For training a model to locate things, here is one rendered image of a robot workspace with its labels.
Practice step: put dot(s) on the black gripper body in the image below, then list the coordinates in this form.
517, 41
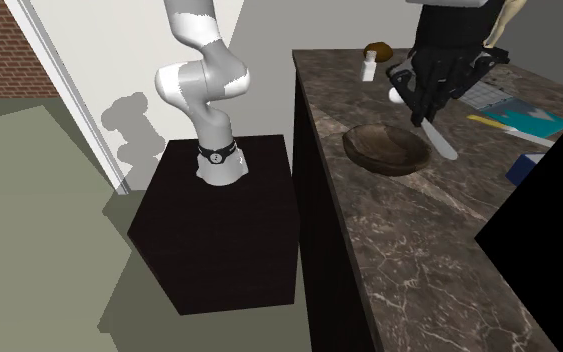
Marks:
449, 34

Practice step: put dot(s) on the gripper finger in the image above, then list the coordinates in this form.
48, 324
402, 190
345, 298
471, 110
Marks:
420, 92
486, 61

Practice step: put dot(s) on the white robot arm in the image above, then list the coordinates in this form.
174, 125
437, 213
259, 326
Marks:
212, 68

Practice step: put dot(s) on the grey grid mat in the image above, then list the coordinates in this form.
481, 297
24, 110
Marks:
488, 92

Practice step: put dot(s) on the white table knife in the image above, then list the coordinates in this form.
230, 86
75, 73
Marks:
441, 142

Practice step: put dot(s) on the small white bottle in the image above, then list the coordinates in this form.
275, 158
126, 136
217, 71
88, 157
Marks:
368, 68

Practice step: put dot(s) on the brown round fruit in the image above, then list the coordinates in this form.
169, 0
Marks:
381, 51

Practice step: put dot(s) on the brown wooden bowl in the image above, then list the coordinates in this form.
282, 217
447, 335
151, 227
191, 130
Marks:
386, 151

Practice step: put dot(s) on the teal book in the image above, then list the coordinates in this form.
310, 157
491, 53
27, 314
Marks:
529, 122

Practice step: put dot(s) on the blue box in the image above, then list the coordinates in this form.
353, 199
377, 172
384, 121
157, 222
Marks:
522, 168

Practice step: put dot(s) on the black robot stand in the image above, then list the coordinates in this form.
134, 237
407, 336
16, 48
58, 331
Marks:
212, 244

